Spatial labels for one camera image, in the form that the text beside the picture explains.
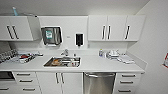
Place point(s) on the stainless steel dishwasher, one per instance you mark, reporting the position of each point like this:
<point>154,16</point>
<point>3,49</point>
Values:
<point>99,85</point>

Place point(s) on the black soap dispenser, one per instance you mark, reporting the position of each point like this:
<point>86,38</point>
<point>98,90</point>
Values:
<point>79,39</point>

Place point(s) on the white dish soap bottle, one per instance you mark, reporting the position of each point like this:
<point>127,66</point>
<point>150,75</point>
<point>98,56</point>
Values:
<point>101,53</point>

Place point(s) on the steel sink basin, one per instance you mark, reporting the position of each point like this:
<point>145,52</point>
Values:
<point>71,62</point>

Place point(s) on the chrome faucet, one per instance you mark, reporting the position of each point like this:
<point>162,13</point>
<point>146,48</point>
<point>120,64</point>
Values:
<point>64,52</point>

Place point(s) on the stack of white dishes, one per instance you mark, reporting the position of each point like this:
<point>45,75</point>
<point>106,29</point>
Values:
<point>113,54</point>

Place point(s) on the bowl with orange sponge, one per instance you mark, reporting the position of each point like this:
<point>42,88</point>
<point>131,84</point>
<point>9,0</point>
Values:
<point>56,62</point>

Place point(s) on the steel paper towel dispenser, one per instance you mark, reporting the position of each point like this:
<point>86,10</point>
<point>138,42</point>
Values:
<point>51,36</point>

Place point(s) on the white two-door sink cabinet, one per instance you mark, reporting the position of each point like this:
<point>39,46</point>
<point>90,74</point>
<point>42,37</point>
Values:
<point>60,85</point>

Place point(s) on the blue bottle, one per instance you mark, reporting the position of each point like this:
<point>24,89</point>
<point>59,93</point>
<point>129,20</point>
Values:
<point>15,11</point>

